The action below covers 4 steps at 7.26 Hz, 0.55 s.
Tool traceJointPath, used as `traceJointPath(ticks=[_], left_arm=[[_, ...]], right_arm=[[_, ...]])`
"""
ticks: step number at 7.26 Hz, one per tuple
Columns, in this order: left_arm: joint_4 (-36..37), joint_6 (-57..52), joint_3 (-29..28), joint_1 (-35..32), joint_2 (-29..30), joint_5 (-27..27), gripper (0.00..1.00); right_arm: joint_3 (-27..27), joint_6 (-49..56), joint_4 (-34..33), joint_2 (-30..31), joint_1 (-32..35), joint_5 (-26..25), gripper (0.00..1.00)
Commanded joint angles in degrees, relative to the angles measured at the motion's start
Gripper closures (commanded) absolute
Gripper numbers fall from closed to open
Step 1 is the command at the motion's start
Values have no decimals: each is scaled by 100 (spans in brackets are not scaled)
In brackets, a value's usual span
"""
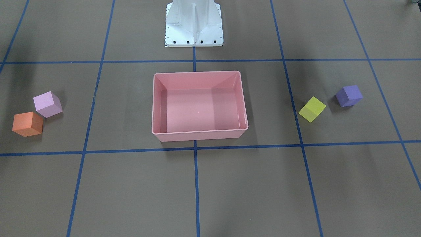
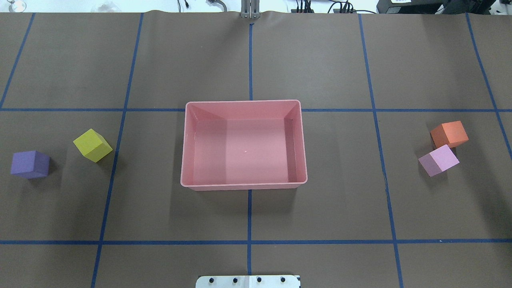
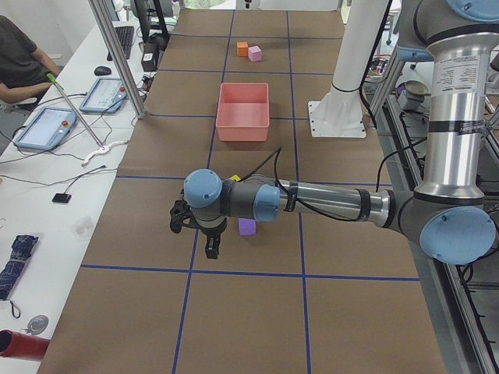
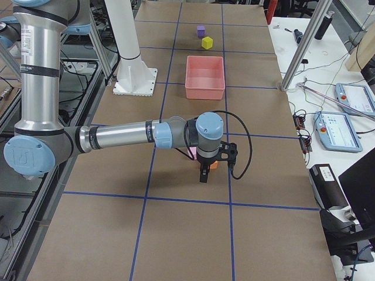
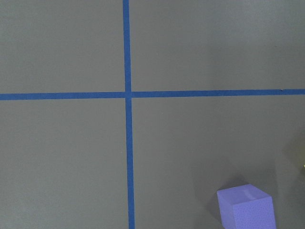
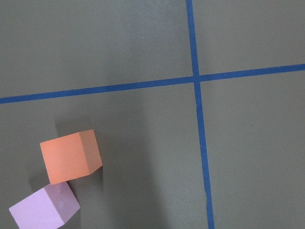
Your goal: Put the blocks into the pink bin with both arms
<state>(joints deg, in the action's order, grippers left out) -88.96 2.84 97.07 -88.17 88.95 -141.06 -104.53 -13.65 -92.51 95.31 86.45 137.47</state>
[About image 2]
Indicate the purple foam block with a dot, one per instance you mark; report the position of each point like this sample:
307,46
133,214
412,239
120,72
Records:
30,164

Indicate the orange foam block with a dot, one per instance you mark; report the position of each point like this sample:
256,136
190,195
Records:
451,134

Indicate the metal clamp bracket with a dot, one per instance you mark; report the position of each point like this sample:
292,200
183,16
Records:
250,9

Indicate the white camera stand base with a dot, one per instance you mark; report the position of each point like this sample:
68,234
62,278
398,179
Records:
248,281

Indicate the pink plastic bin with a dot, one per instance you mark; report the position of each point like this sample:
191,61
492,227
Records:
243,145

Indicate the yellow foam block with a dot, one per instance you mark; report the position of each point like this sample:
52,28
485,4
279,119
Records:
92,145

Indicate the light pink foam block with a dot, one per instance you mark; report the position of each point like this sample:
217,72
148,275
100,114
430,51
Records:
439,160

